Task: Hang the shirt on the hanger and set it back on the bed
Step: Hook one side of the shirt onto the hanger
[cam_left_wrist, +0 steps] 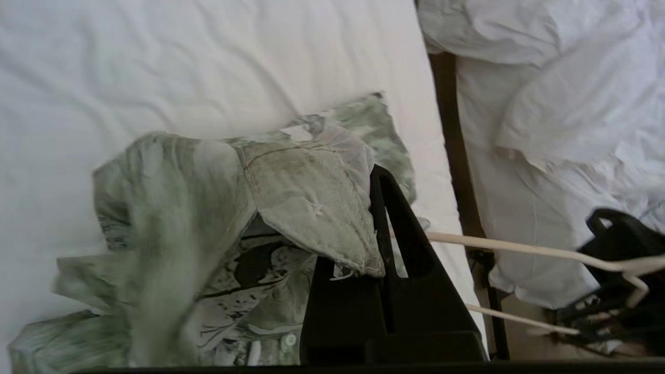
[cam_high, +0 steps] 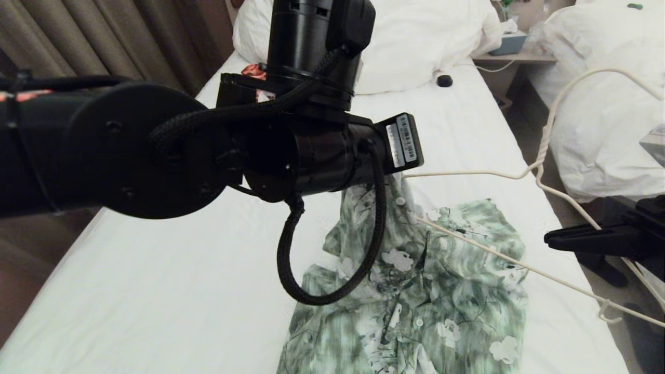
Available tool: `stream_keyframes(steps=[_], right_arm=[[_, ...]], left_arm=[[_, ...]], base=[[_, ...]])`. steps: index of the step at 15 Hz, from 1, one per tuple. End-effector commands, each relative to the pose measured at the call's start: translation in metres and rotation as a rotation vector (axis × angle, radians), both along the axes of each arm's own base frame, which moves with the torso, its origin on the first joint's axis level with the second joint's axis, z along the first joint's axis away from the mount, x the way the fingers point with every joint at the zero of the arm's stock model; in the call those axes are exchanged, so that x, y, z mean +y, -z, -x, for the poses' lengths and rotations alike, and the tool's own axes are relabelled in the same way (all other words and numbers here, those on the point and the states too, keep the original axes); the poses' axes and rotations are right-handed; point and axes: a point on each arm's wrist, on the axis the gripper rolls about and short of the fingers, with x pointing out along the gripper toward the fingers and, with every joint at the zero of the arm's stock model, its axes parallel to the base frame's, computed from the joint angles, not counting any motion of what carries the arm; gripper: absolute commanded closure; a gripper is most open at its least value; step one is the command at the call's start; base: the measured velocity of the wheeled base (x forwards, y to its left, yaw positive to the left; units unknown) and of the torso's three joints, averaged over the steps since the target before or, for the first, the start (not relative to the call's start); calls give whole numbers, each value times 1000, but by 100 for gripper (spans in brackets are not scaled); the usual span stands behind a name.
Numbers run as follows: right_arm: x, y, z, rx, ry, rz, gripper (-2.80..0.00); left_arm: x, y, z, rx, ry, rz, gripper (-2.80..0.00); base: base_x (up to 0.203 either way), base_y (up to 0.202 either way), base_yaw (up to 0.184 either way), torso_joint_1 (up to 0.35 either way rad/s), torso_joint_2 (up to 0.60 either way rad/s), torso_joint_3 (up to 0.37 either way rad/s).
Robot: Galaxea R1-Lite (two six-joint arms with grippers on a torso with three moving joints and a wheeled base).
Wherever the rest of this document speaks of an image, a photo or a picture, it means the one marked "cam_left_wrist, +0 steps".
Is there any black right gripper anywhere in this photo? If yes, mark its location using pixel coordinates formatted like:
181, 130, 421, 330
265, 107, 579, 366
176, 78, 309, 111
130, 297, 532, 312
544, 208, 665, 359

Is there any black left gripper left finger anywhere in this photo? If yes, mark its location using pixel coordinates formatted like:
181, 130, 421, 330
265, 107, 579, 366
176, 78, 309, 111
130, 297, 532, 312
300, 255, 388, 364

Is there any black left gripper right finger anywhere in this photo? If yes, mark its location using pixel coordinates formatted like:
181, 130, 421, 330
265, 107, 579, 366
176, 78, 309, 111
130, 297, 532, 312
364, 165, 489, 364

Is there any green floral button shirt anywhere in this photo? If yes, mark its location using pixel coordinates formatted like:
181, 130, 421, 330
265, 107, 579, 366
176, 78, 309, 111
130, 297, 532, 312
8, 92, 432, 367

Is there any white crumpled duvet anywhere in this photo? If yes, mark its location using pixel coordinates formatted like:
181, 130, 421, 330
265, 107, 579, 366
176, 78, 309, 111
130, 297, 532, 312
418, 0, 665, 245

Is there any bed with white sheet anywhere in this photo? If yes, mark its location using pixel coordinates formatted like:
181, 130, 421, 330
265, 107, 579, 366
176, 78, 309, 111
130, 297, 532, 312
0, 0, 489, 364

